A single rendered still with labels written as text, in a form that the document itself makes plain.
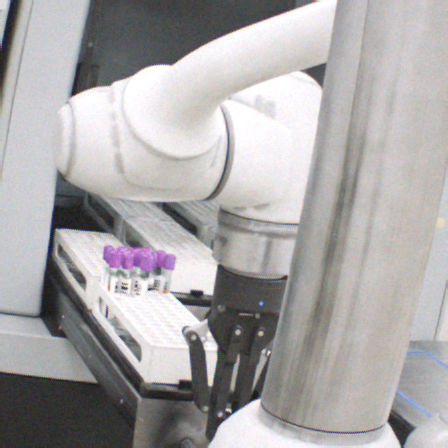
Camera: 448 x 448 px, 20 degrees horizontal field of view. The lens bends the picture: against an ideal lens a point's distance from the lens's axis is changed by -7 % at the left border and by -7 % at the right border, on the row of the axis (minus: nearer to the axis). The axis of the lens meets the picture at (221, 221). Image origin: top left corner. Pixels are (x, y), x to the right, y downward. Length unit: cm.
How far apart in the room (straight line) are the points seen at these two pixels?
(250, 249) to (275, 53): 27
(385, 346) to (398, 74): 19
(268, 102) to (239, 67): 16
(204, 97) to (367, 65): 34
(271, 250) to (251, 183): 8
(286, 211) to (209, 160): 11
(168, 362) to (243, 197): 31
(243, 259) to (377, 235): 48
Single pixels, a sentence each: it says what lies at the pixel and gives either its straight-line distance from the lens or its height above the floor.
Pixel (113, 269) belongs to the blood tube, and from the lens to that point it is 175.
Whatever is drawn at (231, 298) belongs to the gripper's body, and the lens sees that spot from 136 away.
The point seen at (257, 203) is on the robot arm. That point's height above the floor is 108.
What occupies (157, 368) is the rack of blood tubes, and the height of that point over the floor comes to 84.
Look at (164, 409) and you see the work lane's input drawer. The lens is 153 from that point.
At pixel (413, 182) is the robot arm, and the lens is 87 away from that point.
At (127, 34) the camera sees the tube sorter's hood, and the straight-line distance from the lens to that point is 197.
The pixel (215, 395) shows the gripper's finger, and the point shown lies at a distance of 141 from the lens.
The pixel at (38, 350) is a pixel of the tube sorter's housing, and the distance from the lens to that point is 196.
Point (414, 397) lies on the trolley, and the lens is 165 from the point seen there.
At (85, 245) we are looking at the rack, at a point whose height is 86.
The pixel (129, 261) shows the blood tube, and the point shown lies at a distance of 175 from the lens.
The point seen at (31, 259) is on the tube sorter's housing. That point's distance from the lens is 201.
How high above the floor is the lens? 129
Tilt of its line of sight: 10 degrees down
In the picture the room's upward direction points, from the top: 9 degrees clockwise
